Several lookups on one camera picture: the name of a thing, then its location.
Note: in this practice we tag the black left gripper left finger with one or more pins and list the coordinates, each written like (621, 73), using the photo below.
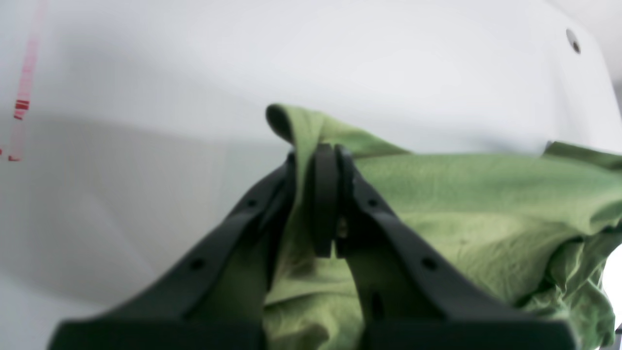
(212, 299)

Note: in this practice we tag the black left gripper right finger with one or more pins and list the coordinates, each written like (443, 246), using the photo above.
(411, 297)

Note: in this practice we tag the green T-shirt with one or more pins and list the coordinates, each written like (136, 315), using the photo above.
(534, 232)

